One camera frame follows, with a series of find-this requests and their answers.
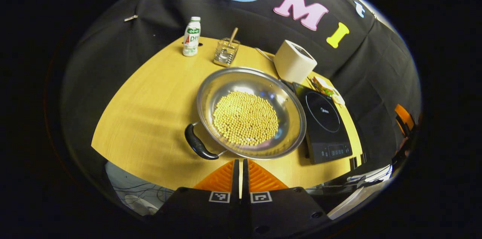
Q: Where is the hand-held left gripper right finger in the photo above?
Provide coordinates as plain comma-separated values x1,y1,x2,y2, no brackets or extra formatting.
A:
241,159,333,239

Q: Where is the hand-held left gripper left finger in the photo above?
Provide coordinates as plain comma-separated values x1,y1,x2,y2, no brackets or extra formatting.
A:
153,159,241,239

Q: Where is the pile of soybeans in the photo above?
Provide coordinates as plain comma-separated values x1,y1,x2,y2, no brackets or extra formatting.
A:
212,91,280,146

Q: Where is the black induction cooktop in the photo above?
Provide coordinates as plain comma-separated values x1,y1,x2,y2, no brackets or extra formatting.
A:
292,82,354,165

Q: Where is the steel pot with black handles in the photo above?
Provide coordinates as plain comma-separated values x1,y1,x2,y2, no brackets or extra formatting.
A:
185,67,307,161

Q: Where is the white flat panel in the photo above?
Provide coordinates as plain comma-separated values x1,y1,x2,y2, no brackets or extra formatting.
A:
327,164,393,220

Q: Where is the sandwich with lettuce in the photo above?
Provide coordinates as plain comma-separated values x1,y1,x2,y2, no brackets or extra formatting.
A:
312,76,336,96

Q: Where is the white toaster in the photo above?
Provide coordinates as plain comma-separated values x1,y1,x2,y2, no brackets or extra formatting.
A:
273,40,318,84

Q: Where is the white drink bottle green label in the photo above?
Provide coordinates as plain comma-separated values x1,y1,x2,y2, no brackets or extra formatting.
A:
182,16,201,57

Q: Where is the black backdrop cloth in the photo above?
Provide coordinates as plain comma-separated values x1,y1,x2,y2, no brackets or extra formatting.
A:
60,0,421,179

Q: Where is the tangle of floor cables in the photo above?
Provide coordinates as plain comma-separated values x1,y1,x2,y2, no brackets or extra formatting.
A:
111,181,174,206

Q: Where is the metal wire utensil basket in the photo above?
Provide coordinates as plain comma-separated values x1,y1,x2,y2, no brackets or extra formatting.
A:
213,38,241,67

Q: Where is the white toaster cable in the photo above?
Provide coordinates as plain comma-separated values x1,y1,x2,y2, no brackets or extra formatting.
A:
255,47,275,62

